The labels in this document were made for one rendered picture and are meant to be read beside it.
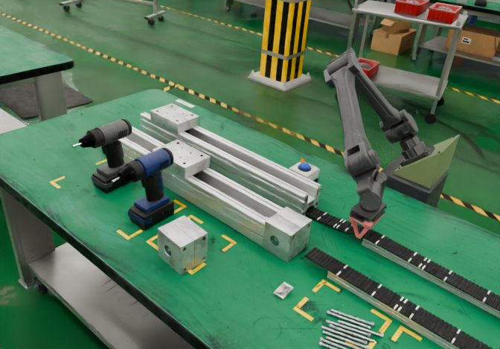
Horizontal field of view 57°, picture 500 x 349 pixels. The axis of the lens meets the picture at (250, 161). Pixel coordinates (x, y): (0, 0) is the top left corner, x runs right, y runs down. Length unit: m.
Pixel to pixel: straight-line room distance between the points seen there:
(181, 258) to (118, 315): 0.76
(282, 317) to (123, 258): 0.45
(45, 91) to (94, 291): 1.31
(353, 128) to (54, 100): 2.00
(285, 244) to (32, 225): 1.20
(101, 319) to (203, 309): 0.82
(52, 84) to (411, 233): 2.14
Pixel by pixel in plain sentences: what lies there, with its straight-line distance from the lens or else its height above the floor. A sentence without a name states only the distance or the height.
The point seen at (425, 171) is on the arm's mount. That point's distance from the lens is 1.76.
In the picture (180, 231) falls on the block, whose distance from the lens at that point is 1.23.
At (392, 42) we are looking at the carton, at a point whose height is 0.15.
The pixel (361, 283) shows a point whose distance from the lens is 1.24.
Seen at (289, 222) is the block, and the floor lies 0.87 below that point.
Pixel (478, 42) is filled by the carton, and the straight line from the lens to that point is 6.10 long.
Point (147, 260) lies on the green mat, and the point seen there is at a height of 0.78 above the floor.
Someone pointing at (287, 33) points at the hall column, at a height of 0.53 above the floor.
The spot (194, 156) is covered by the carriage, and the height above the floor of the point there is 0.90.
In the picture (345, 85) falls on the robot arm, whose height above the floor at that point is 1.17.
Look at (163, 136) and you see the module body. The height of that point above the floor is 0.81.
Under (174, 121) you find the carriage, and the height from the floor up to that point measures 0.90.
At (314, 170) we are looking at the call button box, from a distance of 1.60.
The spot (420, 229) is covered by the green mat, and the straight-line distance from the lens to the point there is 1.55.
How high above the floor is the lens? 1.65
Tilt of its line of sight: 30 degrees down
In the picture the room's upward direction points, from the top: 5 degrees clockwise
